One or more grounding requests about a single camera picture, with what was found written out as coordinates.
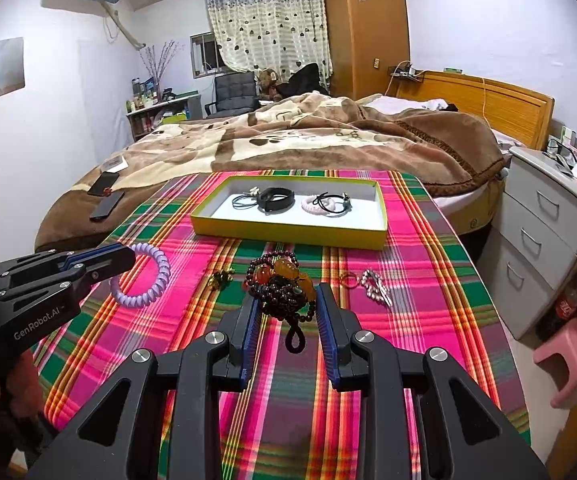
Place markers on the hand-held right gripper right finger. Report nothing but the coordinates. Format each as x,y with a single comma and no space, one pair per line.
326,335

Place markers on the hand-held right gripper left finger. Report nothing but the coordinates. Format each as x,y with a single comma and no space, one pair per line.
252,340

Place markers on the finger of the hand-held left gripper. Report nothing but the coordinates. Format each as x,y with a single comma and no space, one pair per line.
63,285
98,254

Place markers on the yellow shallow box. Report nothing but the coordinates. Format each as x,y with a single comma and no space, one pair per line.
278,235

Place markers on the black hair elastic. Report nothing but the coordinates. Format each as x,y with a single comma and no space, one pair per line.
324,203

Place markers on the black wrist band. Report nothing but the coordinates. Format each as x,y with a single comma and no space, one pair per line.
263,199

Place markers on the thin grey hair elastic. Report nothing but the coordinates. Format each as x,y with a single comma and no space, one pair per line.
254,190

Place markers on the person's left forearm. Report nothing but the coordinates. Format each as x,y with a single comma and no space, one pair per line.
3,410

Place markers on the black phone red mark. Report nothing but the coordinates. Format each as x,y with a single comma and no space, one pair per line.
103,183

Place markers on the small white box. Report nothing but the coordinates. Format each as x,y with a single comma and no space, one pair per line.
113,164

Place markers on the pink green plaid tablecloth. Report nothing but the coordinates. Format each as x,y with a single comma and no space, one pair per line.
418,320

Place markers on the group of bottles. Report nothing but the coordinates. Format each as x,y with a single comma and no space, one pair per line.
143,95

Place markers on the white desk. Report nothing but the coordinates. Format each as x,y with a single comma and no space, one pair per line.
173,105

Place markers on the brown printed blanket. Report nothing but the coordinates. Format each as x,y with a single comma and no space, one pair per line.
288,140

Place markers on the dried branch bouquet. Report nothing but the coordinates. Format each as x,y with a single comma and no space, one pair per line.
161,60

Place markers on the grey chair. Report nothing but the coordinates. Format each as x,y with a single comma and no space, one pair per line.
233,90

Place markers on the window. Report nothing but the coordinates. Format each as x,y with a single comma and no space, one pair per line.
202,55

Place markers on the air conditioner pipe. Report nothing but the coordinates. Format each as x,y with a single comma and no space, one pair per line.
121,25

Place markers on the grey nightstand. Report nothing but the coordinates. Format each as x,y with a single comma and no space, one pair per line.
533,220

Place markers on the brown teddy bear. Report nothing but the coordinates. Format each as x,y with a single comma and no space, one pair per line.
269,84

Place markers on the cola bottle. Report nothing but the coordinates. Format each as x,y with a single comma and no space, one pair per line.
566,310

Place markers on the white pillow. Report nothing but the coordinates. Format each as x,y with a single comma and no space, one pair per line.
403,102

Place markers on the pink plastic stool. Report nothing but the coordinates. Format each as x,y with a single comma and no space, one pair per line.
571,355

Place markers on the black jacket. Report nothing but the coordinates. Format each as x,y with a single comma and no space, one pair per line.
306,81

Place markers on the heart print curtain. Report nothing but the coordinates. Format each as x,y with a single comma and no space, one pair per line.
268,25

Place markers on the wooden bed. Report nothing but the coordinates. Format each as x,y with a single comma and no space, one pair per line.
508,105

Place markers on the green book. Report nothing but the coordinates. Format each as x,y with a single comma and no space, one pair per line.
453,70

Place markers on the wooden wardrobe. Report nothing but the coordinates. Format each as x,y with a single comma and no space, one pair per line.
368,30

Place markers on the silver wall poster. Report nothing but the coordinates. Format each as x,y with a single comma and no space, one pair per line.
1,67

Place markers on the wall shelf with chargers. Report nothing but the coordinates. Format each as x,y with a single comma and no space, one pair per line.
406,72

